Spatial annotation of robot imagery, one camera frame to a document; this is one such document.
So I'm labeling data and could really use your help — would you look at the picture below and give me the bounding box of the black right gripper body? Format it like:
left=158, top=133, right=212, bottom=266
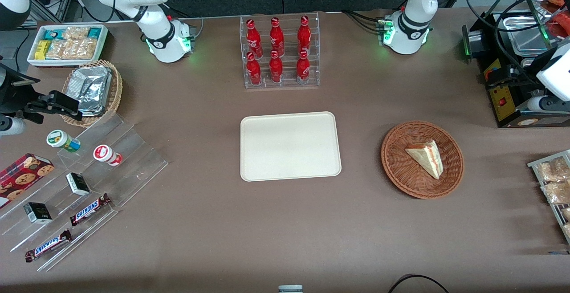
left=0, top=63, right=41, bottom=118

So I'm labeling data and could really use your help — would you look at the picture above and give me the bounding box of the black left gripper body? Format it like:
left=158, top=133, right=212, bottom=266
left=512, top=60, right=547, bottom=96

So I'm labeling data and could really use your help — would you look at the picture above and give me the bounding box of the triangle sandwich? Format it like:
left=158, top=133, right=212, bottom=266
left=404, top=139, right=444, bottom=180

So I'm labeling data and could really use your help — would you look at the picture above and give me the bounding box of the light wicker basket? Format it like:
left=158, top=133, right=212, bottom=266
left=61, top=59, right=123, bottom=128

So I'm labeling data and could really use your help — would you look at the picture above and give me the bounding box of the brown wicker basket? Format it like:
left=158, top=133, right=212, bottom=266
left=381, top=120, right=465, bottom=200

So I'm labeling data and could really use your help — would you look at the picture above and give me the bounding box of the cream plastic tray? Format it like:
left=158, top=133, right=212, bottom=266
left=240, top=111, right=342, bottom=182

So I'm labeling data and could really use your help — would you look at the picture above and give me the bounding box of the black counter appliance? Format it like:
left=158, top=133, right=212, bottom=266
left=461, top=10, right=570, bottom=129

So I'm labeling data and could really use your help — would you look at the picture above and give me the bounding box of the silver foil pack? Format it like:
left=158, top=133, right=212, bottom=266
left=66, top=65, right=113, bottom=117

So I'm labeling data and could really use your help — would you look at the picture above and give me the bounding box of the green lid yogurt bottle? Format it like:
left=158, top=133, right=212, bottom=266
left=46, top=130, right=82, bottom=153

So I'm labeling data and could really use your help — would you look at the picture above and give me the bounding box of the steel pan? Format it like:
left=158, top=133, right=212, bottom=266
left=507, top=14, right=558, bottom=56

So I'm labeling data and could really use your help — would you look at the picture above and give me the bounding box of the white snack bin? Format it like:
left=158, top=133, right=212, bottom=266
left=27, top=24, right=109, bottom=68

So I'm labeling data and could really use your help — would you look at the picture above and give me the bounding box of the clear cracker pack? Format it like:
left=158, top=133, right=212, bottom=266
left=46, top=40, right=68, bottom=60
left=62, top=26, right=90, bottom=41
left=63, top=39, right=98, bottom=60

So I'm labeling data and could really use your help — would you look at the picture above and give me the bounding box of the yellow snack pack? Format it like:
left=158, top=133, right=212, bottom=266
left=34, top=40, right=52, bottom=61

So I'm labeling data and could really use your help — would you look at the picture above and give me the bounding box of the clear acrylic food case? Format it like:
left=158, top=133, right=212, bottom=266
left=520, top=0, right=570, bottom=41

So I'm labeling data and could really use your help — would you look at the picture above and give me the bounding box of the red lid yogurt bottle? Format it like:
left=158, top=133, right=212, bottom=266
left=93, top=144, right=123, bottom=167

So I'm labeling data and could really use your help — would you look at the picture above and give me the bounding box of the red cookie box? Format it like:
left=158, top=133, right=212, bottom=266
left=0, top=153, right=55, bottom=209

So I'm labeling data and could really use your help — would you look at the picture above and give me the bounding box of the small black box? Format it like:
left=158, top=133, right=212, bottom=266
left=65, top=172, right=91, bottom=197
left=23, top=202, right=53, bottom=225

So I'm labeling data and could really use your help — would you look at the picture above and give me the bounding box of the clear acrylic step display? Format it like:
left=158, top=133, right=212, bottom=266
left=0, top=114, right=169, bottom=273

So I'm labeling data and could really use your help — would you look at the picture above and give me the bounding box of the snickers bar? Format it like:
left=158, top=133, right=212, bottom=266
left=24, top=229, right=73, bottom=263
left=69, top=193, right=112, bottom=227

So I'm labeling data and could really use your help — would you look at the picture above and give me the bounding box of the red cola bottle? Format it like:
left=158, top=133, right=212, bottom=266
left=269, top=17, right=285, bottom=57
left=269, top=50, right=284, bottom=84
left=296, top=50, right=311, bottom=84
left=246, top=19, right=263, bottom=58
left=246, top=52, right=262, bottom=85
left=297, top=15, right=312, bottom=56

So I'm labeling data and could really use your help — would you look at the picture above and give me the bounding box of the clear acrylic bottle rack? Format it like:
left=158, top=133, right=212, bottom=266
left=239, top=12, right=321, bottom=90

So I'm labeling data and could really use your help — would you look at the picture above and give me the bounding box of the grey wire snack tray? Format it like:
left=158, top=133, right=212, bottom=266
left=527, top=149, right=570, bottom=245

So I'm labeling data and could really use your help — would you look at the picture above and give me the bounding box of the black base cable bundle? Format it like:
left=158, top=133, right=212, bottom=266
left=342, top=10, right=389, bottom=34

